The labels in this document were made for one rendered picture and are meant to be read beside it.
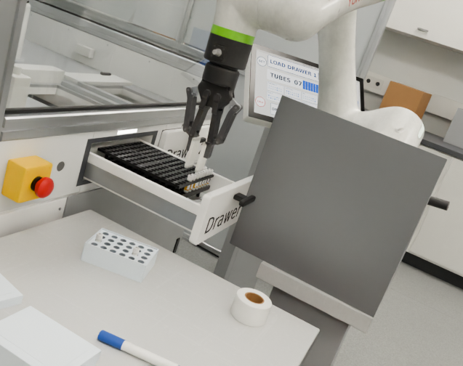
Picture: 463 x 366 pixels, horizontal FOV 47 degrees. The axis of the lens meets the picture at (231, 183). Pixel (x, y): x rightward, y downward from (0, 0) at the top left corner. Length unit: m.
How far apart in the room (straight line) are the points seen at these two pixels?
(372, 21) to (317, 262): 1.66
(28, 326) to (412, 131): 0.98
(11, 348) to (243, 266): 1.65
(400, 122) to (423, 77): 3.27
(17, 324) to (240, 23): 0.69
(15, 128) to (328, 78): 0.81
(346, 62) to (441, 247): 2.75
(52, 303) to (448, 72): 4.05
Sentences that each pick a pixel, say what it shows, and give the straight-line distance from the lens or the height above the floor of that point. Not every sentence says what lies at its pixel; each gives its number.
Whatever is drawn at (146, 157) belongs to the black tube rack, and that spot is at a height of 0.90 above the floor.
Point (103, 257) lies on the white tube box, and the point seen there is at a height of 0.78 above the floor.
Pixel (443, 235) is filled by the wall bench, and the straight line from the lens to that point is 4.03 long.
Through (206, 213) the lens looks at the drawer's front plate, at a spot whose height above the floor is 0.89.
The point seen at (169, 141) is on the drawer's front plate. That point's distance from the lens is 1.47.
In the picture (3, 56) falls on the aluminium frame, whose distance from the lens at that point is 0.94.
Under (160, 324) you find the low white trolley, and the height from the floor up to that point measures 0.76.
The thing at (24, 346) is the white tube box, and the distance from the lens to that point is 0.74.
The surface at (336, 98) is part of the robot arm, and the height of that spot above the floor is 1.16.
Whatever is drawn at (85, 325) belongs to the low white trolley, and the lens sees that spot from 0.88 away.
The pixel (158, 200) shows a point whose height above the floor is 0.87.
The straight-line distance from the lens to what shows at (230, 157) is 2.90.
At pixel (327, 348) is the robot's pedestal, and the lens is 1.34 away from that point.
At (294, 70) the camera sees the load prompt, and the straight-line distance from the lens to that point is 2.10.
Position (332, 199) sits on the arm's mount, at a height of 0.97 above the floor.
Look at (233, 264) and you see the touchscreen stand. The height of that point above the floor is 0.31.
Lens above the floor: 1.27
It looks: 17 degrees down
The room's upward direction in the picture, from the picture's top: 19 degrees clockwise
